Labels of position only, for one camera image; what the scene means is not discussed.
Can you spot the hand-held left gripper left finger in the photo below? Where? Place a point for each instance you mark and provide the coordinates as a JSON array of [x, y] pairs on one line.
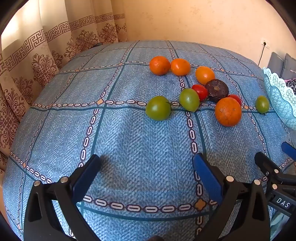
[[86, 176]]

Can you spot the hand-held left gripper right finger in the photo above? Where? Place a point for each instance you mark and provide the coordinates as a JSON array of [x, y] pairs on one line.
[[207, 176]]

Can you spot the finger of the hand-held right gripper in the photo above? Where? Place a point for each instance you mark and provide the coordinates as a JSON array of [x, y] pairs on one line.
[[288, 148], [266, 163]]

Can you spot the light blue lace plastic basket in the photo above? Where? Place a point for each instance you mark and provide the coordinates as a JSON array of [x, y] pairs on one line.
[[281, 99]]

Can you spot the small green tomato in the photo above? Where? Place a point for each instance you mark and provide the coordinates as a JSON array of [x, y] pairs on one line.
[[262, 104]]

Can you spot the large orange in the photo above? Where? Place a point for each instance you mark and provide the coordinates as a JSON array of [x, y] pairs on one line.
[[228, 112]]

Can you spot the red tomato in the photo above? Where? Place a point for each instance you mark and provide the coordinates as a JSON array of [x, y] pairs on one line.
[[200, 92], [235, 98]]

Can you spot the dark purple passion fruit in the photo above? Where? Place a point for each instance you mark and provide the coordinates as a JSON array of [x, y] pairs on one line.
[[216, 90]]

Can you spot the oval yellow-orange orange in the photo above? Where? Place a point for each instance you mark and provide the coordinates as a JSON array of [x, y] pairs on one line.
[[205, 75]]

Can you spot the blue checked bedspread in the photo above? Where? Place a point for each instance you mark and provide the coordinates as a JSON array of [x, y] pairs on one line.
[[129, 143]]

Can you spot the leopard print cloth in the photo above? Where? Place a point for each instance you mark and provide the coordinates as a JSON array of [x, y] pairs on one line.
[[292, 85]]

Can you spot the large green tomato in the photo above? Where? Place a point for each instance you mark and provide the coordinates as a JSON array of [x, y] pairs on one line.
[[158, 108]]

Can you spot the grey pillow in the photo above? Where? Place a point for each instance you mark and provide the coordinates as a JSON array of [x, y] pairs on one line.
[[290, 64], [276, 61]]

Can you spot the round orange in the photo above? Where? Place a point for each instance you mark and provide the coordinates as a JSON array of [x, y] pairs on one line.
[[159, 65], [180, 66]]

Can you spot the beige patterned curtain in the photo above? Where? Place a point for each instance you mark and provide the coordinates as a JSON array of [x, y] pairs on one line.
[[41, 51]]

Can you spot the white wall socket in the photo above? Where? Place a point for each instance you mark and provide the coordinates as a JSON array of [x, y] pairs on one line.
[[266, 43]]

